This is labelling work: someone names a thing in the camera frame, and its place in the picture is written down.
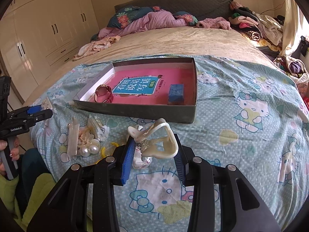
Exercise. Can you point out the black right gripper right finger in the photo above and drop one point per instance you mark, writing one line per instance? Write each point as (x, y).
(180, 161)

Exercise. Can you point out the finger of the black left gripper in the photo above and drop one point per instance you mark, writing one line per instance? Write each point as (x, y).
(31, 120)

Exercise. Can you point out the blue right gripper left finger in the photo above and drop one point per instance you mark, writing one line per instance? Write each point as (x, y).
(126, 160)

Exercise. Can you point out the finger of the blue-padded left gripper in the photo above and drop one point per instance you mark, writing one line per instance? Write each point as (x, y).
(34, 109)

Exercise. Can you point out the bagged white hair accessory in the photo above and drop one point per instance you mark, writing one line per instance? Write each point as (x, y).
(139, 162)

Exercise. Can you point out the yellow hoop earrings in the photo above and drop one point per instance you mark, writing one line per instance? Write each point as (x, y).
(107, 150)

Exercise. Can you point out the white polka-dot hair claw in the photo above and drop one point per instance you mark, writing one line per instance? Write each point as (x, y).
(160, 140)

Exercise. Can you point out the bagged white comb clip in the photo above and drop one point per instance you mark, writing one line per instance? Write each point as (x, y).
(100, 131)

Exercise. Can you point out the pearl flower earrings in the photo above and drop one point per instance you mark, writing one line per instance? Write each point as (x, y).
(87, 144)

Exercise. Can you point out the green sleeve forearm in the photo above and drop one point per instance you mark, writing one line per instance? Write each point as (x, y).
(42, 186)

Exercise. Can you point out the person's left hand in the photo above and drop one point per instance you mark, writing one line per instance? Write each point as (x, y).
(11, 167)

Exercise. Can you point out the small blue box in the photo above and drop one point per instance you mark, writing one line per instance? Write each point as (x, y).
(176, 94)

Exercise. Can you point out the dark shallow cardboard box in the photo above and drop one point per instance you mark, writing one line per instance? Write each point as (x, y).
(103, 95)

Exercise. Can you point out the Hello Kitty blue blanket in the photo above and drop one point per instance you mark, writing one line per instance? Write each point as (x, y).
(247, 114)

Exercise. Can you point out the cream wardrobe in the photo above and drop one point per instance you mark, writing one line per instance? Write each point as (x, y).
(40, 36)

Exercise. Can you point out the pink garment on bed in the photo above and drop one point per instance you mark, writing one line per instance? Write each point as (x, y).
(95, 46)

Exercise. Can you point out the floral dark pillow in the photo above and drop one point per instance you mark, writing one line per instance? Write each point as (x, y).
(127, 15)

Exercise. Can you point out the beige bedspread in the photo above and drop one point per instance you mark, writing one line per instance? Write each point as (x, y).
(166, 41)

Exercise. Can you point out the purple crumpled duvet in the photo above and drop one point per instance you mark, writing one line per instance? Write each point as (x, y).
(150, 21)

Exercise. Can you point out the mauve fuzzy garment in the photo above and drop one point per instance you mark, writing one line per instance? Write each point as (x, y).
(218, 23)

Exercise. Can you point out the pile of clothes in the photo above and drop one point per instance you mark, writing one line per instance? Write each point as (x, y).
(256, 26)

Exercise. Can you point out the dark padded headboard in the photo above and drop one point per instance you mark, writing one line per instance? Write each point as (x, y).
(201, 9)

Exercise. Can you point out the cream curtain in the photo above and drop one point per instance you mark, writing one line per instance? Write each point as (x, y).
(295, 26)

